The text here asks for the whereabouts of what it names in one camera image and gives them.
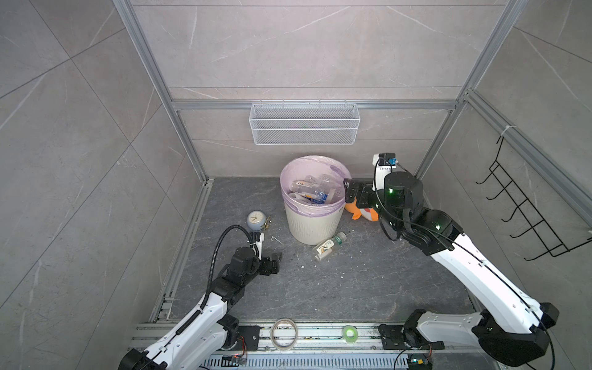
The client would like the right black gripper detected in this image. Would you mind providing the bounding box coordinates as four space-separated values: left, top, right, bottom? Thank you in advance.
344 176 405 233

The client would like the crane label green cap bottle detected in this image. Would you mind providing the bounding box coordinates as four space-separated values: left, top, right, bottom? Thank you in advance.
314 232 347 261

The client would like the blue label bottle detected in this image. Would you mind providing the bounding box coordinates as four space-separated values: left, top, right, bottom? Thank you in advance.
305 187 336 205

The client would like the clear bottle yellow label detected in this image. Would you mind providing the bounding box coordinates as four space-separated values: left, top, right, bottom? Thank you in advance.
289 180 322 194

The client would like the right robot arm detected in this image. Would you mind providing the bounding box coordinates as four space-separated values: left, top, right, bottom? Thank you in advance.
343 171 559 367

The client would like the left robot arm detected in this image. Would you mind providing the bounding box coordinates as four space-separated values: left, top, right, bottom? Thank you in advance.
118 224 282 369

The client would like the cream ribbed trash bin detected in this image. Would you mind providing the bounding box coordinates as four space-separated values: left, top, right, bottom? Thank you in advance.
285 205 345 246

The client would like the pink bin liner bag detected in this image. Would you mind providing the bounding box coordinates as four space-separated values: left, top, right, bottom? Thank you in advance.
280 156 351 217

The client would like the orange shark plush toy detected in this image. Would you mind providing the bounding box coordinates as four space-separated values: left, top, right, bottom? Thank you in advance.
345 203 379 222

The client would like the light blue alarm clock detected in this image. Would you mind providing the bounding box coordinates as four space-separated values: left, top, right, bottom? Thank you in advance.
247 210 270 232

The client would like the clear tape roll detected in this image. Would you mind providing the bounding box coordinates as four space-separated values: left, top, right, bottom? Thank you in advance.
270 318 298 352

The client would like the green tape roll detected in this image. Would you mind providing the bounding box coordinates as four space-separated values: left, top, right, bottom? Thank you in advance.
342 325 359 344

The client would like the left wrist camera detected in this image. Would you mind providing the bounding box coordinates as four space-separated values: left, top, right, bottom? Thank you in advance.
250 231 265 260

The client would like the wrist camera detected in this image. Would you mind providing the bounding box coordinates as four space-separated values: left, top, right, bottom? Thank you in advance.
250 231 265 260
372 153 397 191

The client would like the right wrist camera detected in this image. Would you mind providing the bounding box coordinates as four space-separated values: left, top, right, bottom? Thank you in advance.
372 153 397 191

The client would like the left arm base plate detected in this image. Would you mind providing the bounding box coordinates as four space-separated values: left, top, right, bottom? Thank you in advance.
221 325 261 352

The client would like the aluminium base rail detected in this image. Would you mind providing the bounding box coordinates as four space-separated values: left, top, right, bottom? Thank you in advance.
129 322 505 369

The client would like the black wall hook rack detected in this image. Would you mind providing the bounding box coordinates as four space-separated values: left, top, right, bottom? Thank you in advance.
476 137 591 261

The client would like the white wire mesh basket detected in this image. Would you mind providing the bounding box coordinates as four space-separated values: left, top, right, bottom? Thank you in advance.
249 103 361 146

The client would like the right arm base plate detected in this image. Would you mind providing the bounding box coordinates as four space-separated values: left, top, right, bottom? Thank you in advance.
378 324 445 350

